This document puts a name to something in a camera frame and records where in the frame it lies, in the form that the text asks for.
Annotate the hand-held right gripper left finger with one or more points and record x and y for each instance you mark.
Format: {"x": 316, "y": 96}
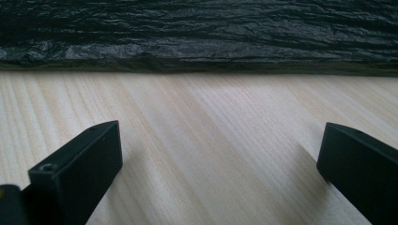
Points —
{"x": 78, "y": 175}

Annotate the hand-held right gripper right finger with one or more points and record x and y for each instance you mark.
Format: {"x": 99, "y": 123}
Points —
{"x": 363, "y": 168}

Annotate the black garbage bag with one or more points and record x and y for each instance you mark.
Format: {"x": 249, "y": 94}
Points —
{"x": 200, "y": 34}

